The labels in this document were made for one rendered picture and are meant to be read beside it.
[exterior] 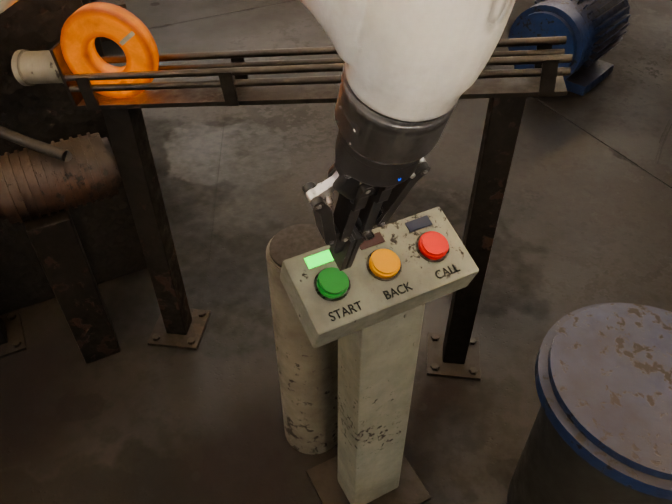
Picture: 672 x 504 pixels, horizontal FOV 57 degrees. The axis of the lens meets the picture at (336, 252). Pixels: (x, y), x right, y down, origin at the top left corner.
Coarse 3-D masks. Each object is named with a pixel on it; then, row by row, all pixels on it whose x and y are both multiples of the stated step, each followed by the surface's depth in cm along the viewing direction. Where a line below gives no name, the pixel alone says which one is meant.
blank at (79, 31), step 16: (80, 16) 96; (96, 16) 96; (112, 16) 95; (128, 16) 97; (64, 32) 98; (80, 32) 98; (96, 32) 97; (112, 32) 97; (128, 32) 97; (144, 32) 98; (64, 48) 100; (80, 48) 100; (128, 48) 99; (144, 48) 98; (80, 64) 102; (96, 64) 102; (128, 64) 101; (144, 64) 100; (96, 80) 103; (112, 80) 103; (128, 80) 103; (144, 80) 102; (112, 96) 105; (128, 96) 105
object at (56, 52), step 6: (54, 48) 99; (60, 48) 101; (54, 54) 99; (60, 54) 101; (54, 60) 100; (60, 60) 101; (60, 66) 101; (66, 66) 102; (60, 72) 101; (66, 72) 102; (72, 72) 104; (66, 84) 103; (72, 84) 104; (72, 96) 104; (78, 96) 106; (72, 102) 105; (78, 102) 106
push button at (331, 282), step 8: (320, 272) 77; (328, 272) 76; (336, 272) 77; (344, 272) 77; (320, 280) 76; (328, 280) 76; (336, 280) 76; (344, 280) 76; (320, 288) 76; (328, 288) 75; (336, 288) 76; (344, 288) 76; (328, 296) 75; (336, 296) 75
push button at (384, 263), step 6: (378, 252) 79; (384, 252) 79; (390, 252) 79; (372, 258) 79; (378, 258) 79; (384, 258) 79; (390, 258) 79; (396, 258) 79; (372, 264) 78; (378, 264) 78; (384, 264) 78; (390, 264) 78; (396, 264) 79; (372, 270) 78; (378, 270) 78; (384, 270) 78; (390, 270) 78; (396, 270) 78; (378, 276) 78; (384, 276) 78; (390, 276) 78
